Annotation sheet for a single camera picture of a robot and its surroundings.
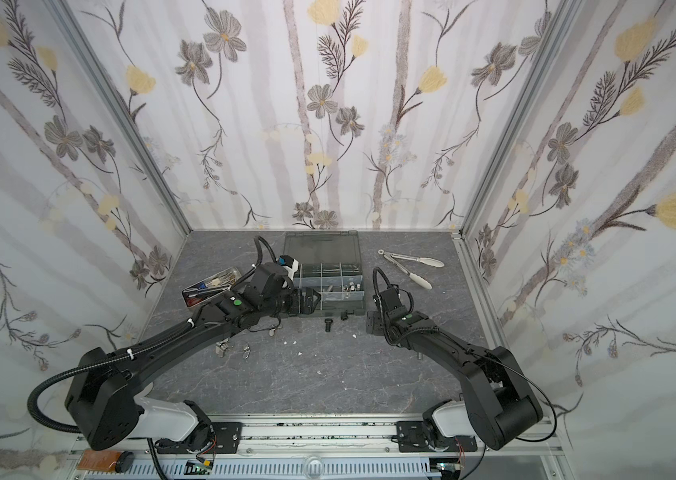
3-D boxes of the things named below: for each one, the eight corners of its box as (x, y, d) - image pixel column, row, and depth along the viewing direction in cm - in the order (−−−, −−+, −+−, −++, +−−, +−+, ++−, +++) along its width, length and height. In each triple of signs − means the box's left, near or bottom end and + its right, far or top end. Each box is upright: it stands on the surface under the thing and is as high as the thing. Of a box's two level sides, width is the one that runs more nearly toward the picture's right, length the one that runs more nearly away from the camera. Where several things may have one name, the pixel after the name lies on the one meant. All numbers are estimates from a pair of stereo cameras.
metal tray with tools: (188, 310, 100) (185, 306, 98) (182, 295, 104) (179, 290, 101) (246, 283, 107) (244, 278, 105) (238, 269, 111) (236, 264, 109)
